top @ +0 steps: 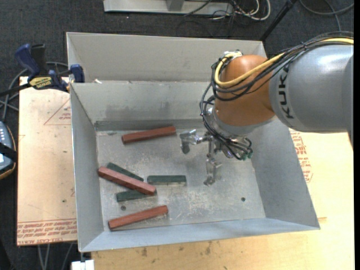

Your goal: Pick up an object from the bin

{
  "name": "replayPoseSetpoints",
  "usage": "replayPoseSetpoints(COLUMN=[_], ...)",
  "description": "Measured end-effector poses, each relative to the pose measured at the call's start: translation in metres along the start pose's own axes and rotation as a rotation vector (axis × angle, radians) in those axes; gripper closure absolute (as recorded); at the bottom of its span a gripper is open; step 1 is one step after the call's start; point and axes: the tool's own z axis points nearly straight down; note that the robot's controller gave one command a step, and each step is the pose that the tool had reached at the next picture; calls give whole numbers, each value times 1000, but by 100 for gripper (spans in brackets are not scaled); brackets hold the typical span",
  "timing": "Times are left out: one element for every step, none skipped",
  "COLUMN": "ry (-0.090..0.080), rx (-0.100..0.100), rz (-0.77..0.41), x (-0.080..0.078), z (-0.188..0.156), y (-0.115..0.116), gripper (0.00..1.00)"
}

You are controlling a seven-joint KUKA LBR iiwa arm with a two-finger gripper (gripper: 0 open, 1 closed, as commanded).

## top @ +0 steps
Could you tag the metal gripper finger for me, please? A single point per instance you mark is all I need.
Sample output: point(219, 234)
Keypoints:
point(211, 169)
point(186, 139)

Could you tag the red-brown flat block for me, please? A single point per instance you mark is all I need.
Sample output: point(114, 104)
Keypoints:
point(137, 217)
point(126, 180)
point(149, 134)

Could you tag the grey metal bin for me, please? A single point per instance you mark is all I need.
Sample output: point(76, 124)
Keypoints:
point(180, 201)

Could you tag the dark green flat block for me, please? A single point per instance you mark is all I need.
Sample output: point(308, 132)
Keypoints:
point(123, 171)
point(129, 196)
point(166, 180)

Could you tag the brown cardboard board red print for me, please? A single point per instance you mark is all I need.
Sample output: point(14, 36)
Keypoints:
point(45, 162)

